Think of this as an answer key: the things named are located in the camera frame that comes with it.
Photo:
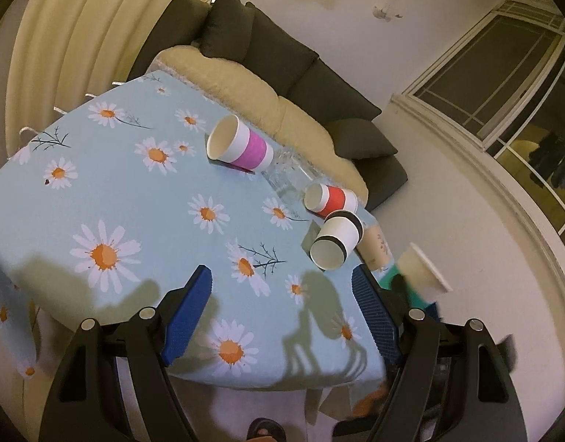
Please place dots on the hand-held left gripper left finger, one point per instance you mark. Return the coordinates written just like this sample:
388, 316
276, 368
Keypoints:
188, 315

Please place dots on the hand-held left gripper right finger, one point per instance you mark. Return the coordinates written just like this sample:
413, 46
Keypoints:
376, 315

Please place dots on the teal banded paper cup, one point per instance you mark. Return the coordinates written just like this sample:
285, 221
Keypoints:
420, 271

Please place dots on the black banded paper cup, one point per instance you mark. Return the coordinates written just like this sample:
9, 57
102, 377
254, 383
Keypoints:
340, 232

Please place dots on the red banded paper cup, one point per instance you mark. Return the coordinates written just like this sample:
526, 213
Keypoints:
336, 198

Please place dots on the purple banded paper cup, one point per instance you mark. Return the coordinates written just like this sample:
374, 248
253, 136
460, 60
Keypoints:
251, 147

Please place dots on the beige plant print cup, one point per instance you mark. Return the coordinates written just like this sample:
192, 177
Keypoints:
376, 244

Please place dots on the blurred orange object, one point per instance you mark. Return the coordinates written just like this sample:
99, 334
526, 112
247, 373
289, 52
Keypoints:
369, 400

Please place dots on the grey card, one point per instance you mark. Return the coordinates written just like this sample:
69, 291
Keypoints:
310, 237

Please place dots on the blue daisy print tablecloth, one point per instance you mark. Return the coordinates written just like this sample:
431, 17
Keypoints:
126, 193

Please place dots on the clear glass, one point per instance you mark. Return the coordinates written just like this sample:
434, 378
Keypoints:
287, 177

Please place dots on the dark grey cushion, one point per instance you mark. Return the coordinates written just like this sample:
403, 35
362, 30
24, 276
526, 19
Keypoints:
227, 27
363, 140

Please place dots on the beige blanket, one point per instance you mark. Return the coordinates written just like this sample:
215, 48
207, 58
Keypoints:
245, 87

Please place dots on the dark hanging clothes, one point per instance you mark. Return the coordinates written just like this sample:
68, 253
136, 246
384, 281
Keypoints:
551, 156

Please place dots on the dark grey sofa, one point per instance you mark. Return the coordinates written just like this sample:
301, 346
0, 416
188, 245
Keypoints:
310, 73

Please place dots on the white framed window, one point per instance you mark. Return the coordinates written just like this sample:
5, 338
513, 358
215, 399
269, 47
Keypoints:
484, 78

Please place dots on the cream curtain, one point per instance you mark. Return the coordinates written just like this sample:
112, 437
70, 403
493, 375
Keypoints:
80, 32

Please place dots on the white wall hook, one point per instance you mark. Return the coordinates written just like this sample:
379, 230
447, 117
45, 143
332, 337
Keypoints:
383, 11

